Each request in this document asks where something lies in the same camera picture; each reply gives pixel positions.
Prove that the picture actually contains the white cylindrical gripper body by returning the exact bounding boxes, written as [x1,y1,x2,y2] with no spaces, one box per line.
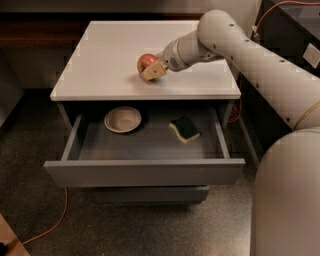
[157,39,192,72]

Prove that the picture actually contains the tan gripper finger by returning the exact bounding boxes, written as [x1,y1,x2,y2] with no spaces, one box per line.
[140,60,167,81]

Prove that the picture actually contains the red apple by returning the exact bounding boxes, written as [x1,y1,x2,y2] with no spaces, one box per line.
[137,54,158,73]

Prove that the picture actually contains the grey top drawer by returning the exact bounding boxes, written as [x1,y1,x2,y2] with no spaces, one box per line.
[44,101,245,187]

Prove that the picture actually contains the grey drawer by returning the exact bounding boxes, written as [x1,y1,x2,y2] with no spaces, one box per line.
[95,185,209,203]
[44,101,245,187]

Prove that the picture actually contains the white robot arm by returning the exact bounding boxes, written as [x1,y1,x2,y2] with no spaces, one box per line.
[137,10,320,256]

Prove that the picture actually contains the white counter top cabinet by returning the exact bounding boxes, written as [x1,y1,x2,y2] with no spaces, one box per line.
[51,21,240,102]

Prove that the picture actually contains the grey bottom drawer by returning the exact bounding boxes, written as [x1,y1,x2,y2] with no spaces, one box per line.
[95,185,209,203]

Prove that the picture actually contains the grey bowl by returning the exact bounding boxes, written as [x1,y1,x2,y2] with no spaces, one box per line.
[104,106,142,133]

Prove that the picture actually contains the green yellow sponge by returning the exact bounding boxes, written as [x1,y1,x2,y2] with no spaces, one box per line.
[169,117,201,143]

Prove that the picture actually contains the dark cabinet on right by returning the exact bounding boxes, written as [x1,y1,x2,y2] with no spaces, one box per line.
[242,4,320,159]

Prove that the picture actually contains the white wall outlet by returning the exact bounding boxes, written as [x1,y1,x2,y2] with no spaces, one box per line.
[303,43,320,68]

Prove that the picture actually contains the orange floor cable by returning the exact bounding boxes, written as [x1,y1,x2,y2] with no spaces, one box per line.
[5,187,70,256]

